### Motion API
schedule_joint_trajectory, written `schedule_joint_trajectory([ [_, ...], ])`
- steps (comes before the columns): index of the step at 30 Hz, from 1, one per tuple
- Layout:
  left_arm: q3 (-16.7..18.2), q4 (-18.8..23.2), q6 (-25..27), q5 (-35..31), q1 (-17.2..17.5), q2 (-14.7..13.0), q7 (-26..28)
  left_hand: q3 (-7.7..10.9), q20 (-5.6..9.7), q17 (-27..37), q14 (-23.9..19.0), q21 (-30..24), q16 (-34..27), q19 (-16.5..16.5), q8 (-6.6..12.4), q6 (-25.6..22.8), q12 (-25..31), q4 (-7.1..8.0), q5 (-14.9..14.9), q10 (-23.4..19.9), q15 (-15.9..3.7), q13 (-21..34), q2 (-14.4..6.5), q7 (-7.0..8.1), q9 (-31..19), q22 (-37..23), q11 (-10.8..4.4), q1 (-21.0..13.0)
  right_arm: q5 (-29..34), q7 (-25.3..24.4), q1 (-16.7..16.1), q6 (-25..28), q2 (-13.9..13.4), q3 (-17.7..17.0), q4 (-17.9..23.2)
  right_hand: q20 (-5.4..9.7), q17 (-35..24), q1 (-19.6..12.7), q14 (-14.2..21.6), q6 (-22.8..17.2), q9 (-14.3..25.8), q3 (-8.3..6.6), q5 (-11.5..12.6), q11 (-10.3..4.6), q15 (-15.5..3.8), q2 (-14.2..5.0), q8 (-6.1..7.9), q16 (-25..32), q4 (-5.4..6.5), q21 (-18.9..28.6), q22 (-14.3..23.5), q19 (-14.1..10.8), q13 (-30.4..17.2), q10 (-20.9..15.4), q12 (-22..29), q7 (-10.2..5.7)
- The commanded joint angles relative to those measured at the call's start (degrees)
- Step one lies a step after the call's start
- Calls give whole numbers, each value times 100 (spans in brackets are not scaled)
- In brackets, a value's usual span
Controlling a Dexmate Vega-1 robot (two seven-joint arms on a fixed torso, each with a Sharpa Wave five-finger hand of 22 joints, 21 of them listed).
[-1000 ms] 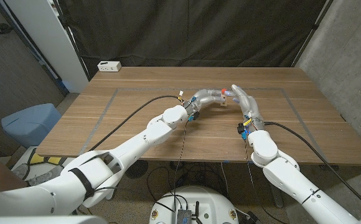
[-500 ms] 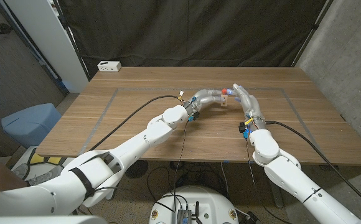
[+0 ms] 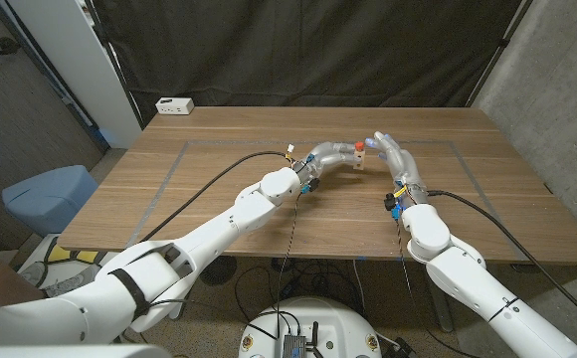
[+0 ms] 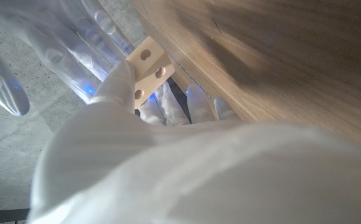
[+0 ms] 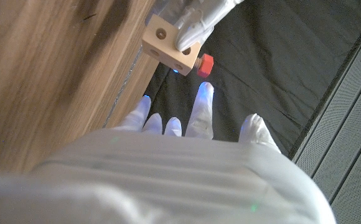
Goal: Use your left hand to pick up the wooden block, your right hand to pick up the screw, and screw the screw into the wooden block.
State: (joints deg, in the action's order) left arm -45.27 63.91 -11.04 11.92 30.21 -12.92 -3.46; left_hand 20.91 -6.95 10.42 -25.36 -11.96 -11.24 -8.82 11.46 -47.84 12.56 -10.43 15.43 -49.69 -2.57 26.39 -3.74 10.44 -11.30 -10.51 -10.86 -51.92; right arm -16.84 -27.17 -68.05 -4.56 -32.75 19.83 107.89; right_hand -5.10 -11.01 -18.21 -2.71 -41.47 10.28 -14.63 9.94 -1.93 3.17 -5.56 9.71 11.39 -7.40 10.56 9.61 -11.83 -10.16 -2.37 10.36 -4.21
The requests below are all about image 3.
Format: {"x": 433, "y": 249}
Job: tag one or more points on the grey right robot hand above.
{"x": 403, "y": 166}

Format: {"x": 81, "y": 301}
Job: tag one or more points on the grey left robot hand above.
{"x": 324, "y": 155}

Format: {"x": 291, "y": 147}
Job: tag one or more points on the wooden block with holes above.
{"x": 359, "y": 160}

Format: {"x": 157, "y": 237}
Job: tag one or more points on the wooden screw with red head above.
{"x": 359, "y": 146}

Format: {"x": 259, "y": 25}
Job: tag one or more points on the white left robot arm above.
{"x": 219, "y": 233}

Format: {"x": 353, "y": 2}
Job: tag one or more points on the grey tape outline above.
{"x": 244, "y": 142}

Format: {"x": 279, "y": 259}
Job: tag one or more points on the black backdrop curtain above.
{"x": 293, "y": 50}

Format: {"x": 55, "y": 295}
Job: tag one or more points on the grey table leg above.
{"x": 440, "y": 310}

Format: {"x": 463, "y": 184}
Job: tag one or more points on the round black floor fan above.
{"x": 219, "y": 271}

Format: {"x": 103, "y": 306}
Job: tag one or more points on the white power strip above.
{"x": 174, "y": 105}

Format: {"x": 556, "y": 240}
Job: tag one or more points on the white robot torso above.
{"x": 313, "y": 313}

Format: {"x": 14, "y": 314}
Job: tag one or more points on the black backdrop stand pole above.
{"x": 503, "y": 42}
{"x": 120, "y": 74}

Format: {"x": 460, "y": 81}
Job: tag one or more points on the black antenna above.
{"x": 315, "y": 338}

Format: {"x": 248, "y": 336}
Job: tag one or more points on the grey electronics box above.
{"x": 294, "y": 345}

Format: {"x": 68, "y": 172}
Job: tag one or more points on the white cabinet panel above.
{"x": 79, "y": 64}

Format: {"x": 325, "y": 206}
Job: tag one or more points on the blue-grey plastic bin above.
{"x": 45, "y": 199}

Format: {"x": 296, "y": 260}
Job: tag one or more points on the grey sneaker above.
{"x": 64, "y": 283}

